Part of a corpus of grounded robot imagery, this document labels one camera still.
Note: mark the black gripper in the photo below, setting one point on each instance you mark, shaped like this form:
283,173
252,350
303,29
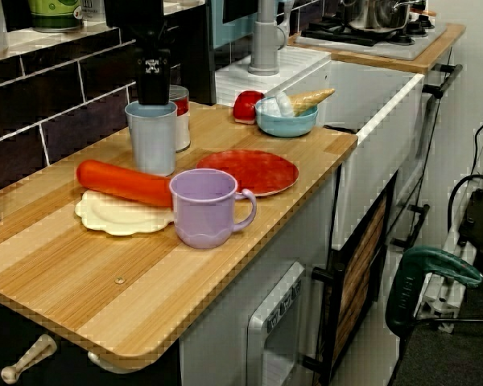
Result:
134,14

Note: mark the light blue plastic tumbler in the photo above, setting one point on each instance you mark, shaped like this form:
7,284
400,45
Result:
153,140

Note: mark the purple plastic mug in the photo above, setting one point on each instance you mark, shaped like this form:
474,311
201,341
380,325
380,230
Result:
205,217

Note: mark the tomato print tin can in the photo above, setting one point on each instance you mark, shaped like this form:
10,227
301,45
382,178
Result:
183,128

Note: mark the dark tiled backsplash with shelf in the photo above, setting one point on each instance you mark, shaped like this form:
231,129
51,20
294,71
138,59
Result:
84,100

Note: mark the red and white toy sushi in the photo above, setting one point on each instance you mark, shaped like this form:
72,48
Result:
245,104

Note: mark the small white lidded jar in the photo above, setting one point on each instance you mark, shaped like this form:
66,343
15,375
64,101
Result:
92,10

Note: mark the red toy sausage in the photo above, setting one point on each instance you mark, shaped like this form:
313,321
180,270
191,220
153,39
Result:
120,181

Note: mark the grey toy faucet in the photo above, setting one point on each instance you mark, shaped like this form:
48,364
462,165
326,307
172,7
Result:
263,44

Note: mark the green labelled can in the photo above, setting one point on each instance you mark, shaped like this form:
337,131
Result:
54,16

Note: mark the light blue bowl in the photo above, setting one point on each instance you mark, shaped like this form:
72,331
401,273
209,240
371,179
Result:
286,124

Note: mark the cream scalloped plate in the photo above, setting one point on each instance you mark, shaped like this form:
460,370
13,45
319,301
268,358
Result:
116,221

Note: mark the red round plate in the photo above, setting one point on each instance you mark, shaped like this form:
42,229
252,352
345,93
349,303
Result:
265,173

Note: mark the toy ice cream cone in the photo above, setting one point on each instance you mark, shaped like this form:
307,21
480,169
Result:
310,100

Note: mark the white toy sink unit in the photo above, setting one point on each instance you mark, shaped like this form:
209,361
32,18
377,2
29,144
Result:
370,104

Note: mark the steel cooking pot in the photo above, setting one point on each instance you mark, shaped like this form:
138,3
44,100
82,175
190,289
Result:
378,16

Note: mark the white kitchen cabinet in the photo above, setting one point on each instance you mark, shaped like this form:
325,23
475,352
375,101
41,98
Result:
225,321

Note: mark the grey toy stove top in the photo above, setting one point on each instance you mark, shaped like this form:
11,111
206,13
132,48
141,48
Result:
406,50

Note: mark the grey ice dispenser panel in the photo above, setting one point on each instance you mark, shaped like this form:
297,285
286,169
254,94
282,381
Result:
257,329

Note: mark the black framed oven door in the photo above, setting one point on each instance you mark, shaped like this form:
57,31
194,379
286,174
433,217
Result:
362,261

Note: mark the orange wooden spoon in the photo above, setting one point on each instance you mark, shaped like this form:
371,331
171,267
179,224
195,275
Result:
424,12

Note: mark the cream tap knob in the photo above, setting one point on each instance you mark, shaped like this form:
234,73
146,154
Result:
28,360

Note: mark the dark vertical post panel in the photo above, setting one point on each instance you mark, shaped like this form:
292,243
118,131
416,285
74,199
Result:
197,60

